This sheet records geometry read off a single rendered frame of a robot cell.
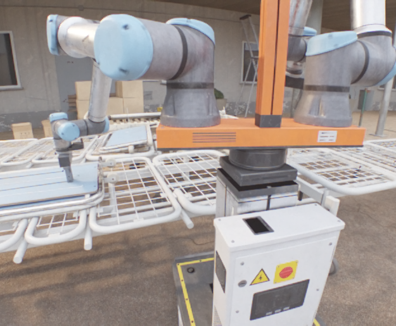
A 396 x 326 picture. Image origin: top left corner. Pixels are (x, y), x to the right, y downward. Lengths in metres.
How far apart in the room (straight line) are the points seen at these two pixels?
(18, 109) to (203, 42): 6.99
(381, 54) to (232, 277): 0.66
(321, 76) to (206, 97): 0.29
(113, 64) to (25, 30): 6.95
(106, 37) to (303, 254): 0.62
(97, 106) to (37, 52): 6.28
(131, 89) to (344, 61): 4.30
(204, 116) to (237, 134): 0.08
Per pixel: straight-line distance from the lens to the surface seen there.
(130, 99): 4.73
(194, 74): 0.54
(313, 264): 0.66
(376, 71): 0.75
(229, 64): 8.15
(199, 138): 0.53
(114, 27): 0.47
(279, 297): 0.68
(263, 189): 0.60
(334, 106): 0.65
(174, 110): 0.55
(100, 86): 0.99
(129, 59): 0.45
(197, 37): 0.55
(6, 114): 7.48
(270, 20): 0.57
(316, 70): 0.66
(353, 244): 1.92
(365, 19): 0.80
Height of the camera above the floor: 1.00
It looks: 19 degrees down
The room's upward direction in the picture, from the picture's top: straight up
